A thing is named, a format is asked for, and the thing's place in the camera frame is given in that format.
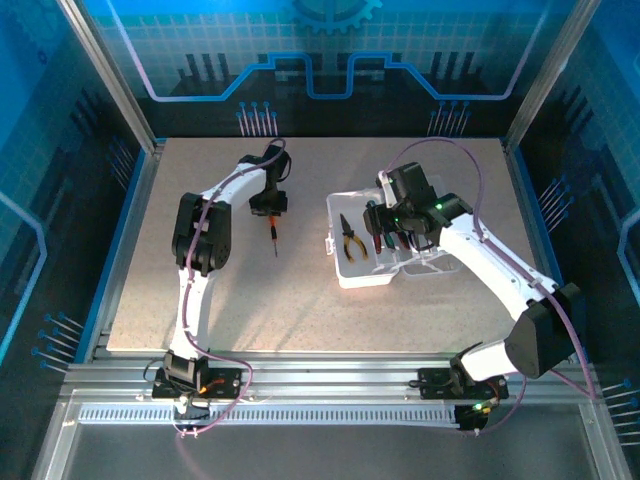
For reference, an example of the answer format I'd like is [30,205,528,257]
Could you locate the yellow black needle-nose pliers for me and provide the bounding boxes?
[338,212,370,263]

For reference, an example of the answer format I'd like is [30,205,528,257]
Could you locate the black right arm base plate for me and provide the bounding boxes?
[417,367,510,401]

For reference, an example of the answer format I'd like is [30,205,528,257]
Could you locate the white plastic tool box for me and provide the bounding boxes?
[322,174,464,290]

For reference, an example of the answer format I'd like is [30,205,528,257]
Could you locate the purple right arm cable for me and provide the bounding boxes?
[387,135,599,437]

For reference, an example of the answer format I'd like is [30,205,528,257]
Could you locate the aluminium frame cross rail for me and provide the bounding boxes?
[62,349,609,404]

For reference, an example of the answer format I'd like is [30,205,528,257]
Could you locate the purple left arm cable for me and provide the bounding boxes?
[172,138,254,441]

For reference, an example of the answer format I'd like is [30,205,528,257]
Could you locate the white slotted cable duct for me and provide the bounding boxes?
[77,403,461,426]

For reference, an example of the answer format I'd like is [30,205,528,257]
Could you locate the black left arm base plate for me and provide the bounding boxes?
[151,366,251,401]

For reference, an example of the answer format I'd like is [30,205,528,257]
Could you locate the aluminium frame side rail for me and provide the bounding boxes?
[82,142,169,364]
[499,137,591,364]

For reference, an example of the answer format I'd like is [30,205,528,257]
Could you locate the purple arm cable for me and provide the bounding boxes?
[387,135,599,437]
[172,138,254,441]

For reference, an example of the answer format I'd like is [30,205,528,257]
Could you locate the aluminium frame post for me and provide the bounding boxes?
[504,0,604,151]
[57,0,167,154]

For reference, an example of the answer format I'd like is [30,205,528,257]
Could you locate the arm base connector module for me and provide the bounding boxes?
[172,392,212,422]
[454,399,494,434]

